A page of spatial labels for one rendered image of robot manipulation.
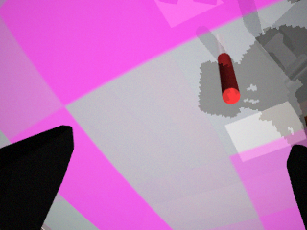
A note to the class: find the red peg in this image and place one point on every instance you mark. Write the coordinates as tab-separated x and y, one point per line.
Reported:
230	87

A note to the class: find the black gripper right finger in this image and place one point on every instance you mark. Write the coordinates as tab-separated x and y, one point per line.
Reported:
297	170

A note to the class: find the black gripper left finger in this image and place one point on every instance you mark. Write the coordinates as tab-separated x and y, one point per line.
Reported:
31	172

